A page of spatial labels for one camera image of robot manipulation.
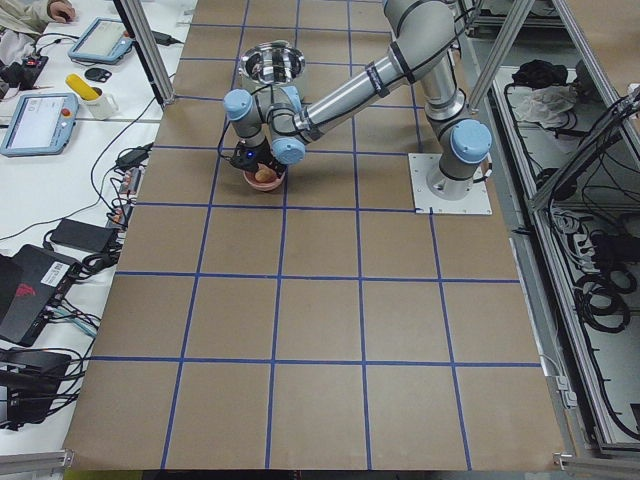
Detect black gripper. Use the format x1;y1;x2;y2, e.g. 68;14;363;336
248;142;278;173

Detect brown egg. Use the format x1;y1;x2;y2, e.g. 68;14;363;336
255;169;277;183

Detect pale green steel pot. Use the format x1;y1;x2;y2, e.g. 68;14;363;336
238;40;307;98

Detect coiled black cables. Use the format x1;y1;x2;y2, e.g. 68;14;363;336
572;267;634;333

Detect blue teach pendant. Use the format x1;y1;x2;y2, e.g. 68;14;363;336
1;93;79;157
68;18;133;65

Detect near blue teach pendant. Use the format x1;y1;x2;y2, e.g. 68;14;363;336
1;93;79;157

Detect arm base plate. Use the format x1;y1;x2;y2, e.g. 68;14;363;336
408;153;492;216

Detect black mini computer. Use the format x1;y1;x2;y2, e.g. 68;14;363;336
1;245;80;347

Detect pink bowl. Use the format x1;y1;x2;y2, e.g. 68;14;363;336
243;164;285;192

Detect far blue teach pendant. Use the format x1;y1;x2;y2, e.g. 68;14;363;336
68;18;133;65

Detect aluminium side frame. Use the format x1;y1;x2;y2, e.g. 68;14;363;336
460;1;639;461

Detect yellow banana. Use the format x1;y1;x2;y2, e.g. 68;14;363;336
65;73;100;101

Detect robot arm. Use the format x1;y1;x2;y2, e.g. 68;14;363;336
223;1;492;201

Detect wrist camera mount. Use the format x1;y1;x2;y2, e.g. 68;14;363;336
229;142;259;173

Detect aluminium frame post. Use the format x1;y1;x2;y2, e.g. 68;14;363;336
114;0;175;109

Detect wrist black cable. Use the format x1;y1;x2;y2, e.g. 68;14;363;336
217;84;281;166

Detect white mug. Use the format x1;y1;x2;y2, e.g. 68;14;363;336
81;87;119;120

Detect black power adapter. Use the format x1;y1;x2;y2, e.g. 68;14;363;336
50;219;118;253

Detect white crumpled cloth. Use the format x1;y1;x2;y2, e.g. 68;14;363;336
514;86;577;129

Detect person hand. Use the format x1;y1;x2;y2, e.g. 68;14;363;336
48;0;76;23

